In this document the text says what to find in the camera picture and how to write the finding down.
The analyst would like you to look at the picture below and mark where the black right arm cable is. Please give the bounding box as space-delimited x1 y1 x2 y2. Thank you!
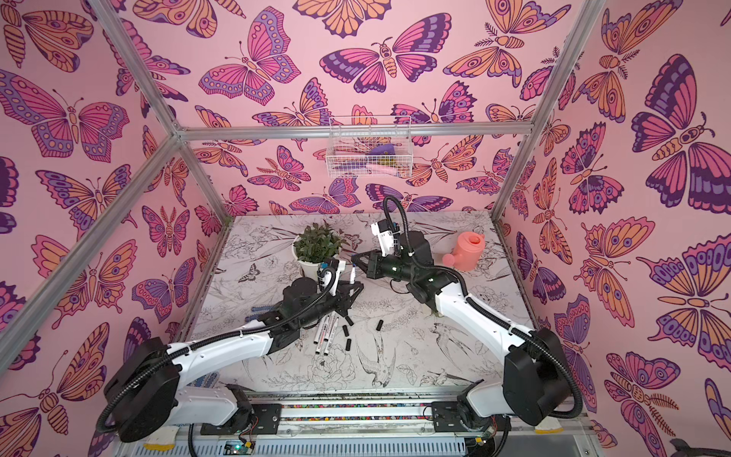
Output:
381 195 584 421

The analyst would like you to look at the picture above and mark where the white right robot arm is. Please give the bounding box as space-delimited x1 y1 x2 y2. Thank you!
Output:
351 232 584 426

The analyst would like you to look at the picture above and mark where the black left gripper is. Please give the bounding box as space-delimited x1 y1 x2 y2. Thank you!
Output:
292 281 364 333

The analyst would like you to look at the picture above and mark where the blue dotted work glove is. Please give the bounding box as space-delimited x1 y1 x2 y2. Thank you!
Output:
245 306 280 323

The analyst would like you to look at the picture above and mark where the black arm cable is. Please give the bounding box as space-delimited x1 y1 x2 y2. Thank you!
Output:
95 267 338 435
381 195 584 421

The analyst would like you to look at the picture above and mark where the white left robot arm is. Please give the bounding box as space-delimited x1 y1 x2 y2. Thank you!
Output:
95 278 364 443

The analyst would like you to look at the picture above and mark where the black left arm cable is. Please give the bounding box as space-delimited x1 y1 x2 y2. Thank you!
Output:
95 267 338 435

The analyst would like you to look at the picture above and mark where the green potted plant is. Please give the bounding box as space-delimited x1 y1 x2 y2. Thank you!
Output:
293 223 343 264

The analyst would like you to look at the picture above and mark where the clear wall basket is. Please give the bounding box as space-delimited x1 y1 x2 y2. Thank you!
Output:
324 115 414 179

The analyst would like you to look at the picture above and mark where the white plastic flower pot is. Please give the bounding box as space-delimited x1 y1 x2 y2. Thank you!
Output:
292 240 342 280

